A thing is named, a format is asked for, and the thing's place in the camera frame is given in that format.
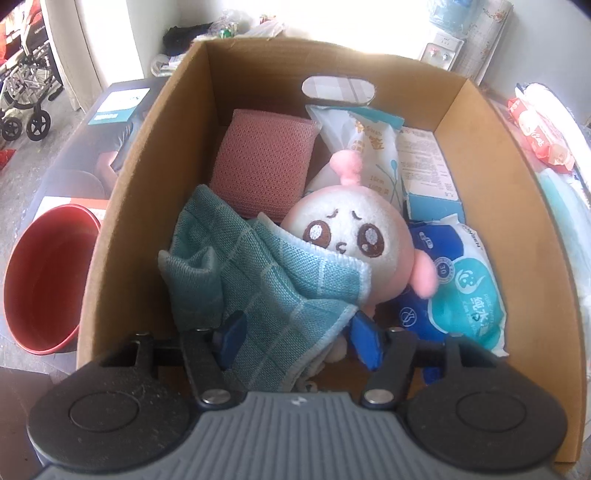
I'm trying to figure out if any blue wet wipes pack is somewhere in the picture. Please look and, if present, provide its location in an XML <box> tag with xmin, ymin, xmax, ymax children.
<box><xmin>374</xmin><ymin>213</ymin><xmax>509</xmax><ymax>386</ymax></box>

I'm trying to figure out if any red white wet wipes pack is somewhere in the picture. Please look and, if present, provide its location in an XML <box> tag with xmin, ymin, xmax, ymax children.
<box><xmin>508</xmin><ymin>90</ymin><xmax>575</xmax><ymax>174</ymax></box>

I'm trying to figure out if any blue water jug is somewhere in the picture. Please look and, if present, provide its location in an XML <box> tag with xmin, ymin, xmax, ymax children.
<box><xmin>427</xmin><ymin>0</ymin><xmax>467</xmax><ymax>38</ymax></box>

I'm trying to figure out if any dark printed carton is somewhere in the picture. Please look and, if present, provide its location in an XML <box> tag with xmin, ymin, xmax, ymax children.
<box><xmin>34</xmin><ymin>76</ymin><xmax>171</xmax><ymax>232</ymax></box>

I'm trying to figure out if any crumpled white plastic bag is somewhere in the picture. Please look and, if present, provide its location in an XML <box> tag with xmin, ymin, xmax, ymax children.
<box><xmin>210</xmin><ymin>11</ymin><xmax>289</xmax><ymax>41</ymax></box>

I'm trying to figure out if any teal checked cloth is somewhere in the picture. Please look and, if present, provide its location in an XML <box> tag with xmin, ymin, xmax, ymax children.
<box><xmin>158</xmin><ymin>185</ymin><xmax>372</xmax><ymax>386</ymax></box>

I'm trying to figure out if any black cloth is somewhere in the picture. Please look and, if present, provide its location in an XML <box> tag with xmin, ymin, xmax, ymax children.
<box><xmin>164</xmin><ymin>21</ymin><xmax>215</xmax><ymax>56</ymax></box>

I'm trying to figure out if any white light blue carton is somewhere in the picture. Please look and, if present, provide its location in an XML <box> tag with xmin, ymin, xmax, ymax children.
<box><xmin>398</xmin><ymin>128</ymin><xmax>465</xmax><ymax>222</ymax></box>

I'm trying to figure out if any white cotton swab packet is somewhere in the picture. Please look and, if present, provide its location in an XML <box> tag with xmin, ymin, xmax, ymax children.
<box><xmin>305</xmin><ymin>104</ymin><xmax>407</xmax><ymax>213</ymax></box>

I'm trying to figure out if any pink mesh sponge cloth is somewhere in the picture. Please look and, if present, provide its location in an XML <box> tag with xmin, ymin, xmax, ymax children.
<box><xmin>210</xmin><ymin>108</ymin><xmax>320</xmax><ymax>219</ymax></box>

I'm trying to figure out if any wheelchair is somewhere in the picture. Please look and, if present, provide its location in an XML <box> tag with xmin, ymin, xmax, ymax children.
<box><xmin>0</xmin><ymin>0</ymin><xmax>65</xmax><ymax>141</ymax></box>

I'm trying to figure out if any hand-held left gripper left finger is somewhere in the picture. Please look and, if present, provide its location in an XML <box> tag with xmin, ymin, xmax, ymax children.
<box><xmin>99</xmin><ymin>310</ymin><xmax>250</xmax><ymax>409</ymax></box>

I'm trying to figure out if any rolled floral mat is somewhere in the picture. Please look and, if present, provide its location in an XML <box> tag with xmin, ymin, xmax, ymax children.
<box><xmin>455</xmin><ymin>0</ymin><xmax>514</xmax><ymax>86</ymax></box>

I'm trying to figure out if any red plastic basin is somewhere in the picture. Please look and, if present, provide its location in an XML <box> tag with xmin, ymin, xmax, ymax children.
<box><xmin>4</xmin><ymin>205</ymin><xmax>102</xmax><ymax>356</ymax></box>

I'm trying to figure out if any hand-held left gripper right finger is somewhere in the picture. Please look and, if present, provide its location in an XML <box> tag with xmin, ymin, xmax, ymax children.
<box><xmin>349</xmin><ymin>310</ymin><xmax>465</xmax><ymax>408</ymax></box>

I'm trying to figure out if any pink white plush toy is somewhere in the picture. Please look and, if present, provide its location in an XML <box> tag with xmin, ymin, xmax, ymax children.
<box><xmin>279</xmin><ymin>148</ymin><xmax>439</xmax><ymax>365</ymax></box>

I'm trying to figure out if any white water dispenser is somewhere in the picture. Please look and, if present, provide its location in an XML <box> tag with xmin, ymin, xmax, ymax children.
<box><xmin>419</xmin><ymin>34</ymin><xmax>465</xmax><ymax>72</ymax></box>

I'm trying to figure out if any cardboard box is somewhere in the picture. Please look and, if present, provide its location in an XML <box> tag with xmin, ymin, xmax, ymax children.
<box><xmin>76</xmin><ymin>38</ymin><xmax>586</xmax><ymax>464</ymax></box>

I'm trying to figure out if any white folded blanket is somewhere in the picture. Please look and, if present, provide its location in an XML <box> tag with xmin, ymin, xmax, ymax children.
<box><xmin>522</xmin><ymin>80</ymin><xmax>591</xmax><ymax>139</ymax></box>

